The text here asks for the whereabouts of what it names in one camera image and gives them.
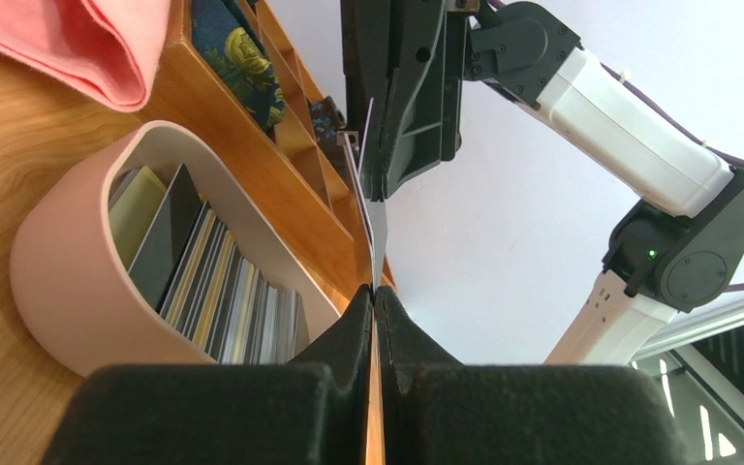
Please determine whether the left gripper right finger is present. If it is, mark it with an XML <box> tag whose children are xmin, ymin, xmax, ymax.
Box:
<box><xmin>375</xmin><ymin>287</ymin><xmax>689</xmax><ymax>464</ymax></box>

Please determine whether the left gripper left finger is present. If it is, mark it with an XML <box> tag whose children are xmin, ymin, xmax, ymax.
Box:
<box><xmin>42</xmin><ymin>285</ymin><xmax>374</xmax><ymax>464</ymax></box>

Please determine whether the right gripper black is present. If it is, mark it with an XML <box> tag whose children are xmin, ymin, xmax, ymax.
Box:
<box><xmin>340</xmin><ymin>1</ymin><xmax>581</xmax><ymax>200</ymax></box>

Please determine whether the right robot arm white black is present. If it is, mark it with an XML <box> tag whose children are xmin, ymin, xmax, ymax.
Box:
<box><xmin>339</xmin><ymin>1</ymin><xmax>744</xmax><ymax>366</ymax></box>

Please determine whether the pink oval card tray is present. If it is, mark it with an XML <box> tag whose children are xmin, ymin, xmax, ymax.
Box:
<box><xmin>9</xmin><ymin>120</ymin><xmax>339</xmax><ymax>376</ymax></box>

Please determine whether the black coiled item near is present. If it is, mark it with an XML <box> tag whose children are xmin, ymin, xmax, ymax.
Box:
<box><xmin>309</xmin><ymin>96</ymin><xmax>347</xmax><ymax>145</ymax></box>

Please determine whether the brown divided wooden tray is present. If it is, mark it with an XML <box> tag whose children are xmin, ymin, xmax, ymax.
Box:
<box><xmin>137</xmin><ymin>1</ymin><xmax>360</xmax><ymax>298</ymax></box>

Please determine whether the dark green coiled item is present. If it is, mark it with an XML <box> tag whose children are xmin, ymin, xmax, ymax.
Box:
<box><xmin>191</xmin><ymin>0</ymin><xmax>286</xmax><ymax>132</ymax></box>

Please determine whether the pink cloth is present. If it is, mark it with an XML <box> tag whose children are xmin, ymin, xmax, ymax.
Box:
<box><xmin>0</xmin><ymin>0</ymin><xmax>171</xmax><ymax>112</ymax></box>

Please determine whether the aluminium rail frame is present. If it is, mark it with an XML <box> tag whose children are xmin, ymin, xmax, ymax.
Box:
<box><xmin>631</xmin><ymin>297</ymin><xmax>744</xmax><ymax>464</ymax></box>

